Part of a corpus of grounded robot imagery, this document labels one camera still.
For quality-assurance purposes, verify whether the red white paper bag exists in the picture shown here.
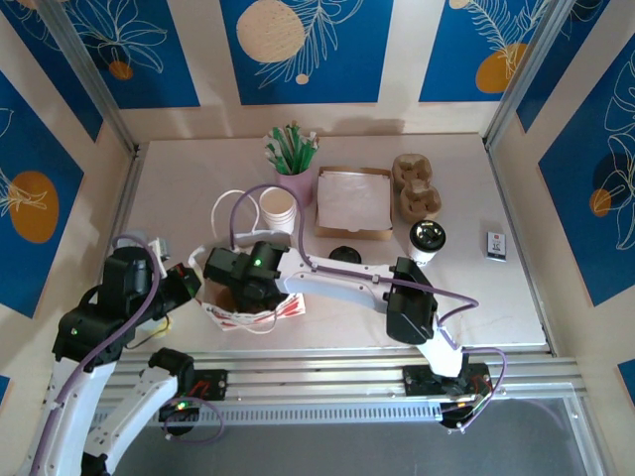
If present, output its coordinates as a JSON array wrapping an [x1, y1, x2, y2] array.
[[188, 188, 308, 336]]

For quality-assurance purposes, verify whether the white paper coffee cup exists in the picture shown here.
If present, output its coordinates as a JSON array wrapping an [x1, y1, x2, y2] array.
[[407, 232, 441, 270]]

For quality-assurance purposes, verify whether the black plastic cup lid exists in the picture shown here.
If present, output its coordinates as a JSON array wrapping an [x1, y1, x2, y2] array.
[[328, 244, 362, 265], [410, 219, 447, 251]]

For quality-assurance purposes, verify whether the yellow white packet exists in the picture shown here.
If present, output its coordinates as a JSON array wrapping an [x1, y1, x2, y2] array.
[[141, 314, 173, 343]]

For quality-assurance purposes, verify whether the stack of white paper cups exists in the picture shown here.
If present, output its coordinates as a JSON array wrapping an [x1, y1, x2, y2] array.
[[259, 187, 298, 235]]

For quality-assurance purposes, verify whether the pink straw holder cup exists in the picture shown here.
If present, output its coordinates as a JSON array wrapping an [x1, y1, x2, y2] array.
[[276, 165, 316, 207]]

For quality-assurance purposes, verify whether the cardboard napkin box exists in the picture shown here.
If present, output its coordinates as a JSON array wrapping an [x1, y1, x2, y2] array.
[[313, 165, 396, 241]]

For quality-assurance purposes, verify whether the black controller board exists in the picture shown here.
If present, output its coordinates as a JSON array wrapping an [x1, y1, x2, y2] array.
[[158, 399, 202, 423], [439, 399, 478, 429]]

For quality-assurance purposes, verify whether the stack of white napkins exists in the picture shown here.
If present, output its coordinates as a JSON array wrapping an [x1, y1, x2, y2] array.
[[317, 170, 391, 230]]

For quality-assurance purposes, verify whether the grey metal panel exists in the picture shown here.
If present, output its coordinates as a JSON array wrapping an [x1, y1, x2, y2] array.
[[49, 396, 592, 476]]

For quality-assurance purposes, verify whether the brown pulp cup carrier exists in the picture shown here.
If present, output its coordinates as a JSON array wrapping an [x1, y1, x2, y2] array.
[[391, 153, 444, 223]]

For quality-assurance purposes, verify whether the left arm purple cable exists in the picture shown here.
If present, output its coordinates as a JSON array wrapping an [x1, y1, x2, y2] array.
[[28, 232, 225, 476]]

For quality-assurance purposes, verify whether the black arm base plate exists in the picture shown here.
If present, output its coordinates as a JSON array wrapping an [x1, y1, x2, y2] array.
[[402, 363, 493, 399], [178, 368, 230, 404]]

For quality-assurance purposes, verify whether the aluminium side rail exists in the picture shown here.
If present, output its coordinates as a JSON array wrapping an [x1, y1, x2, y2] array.
[[482, 134, 556, 356], [72, 141, 149, 369]]

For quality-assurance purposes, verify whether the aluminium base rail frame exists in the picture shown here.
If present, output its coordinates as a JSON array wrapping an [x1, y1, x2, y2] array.
[[42, 345, 591, 432]]

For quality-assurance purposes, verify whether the aluminium frame post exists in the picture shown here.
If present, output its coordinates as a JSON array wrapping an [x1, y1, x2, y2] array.
[[482, 0, 572, 151], [35, 0, 141, 156]]

